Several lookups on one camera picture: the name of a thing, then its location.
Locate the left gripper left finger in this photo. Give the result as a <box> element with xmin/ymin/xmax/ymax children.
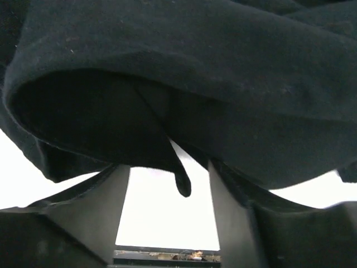
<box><xmin>1</xmin><ymin>165</ymin><xmax>130</xmax><ymax>267</ymax></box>

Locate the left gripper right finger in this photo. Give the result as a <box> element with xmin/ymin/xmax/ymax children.
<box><xmin>209</xmin><ymin>160</ymin><xmax>356</xmax><ymax>267</ymax></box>

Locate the black t shirt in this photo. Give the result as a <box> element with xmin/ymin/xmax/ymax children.
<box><xmin>1</xmin><ymin>1</ymin><xmax>356</xmax><ymax>196</ymax></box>

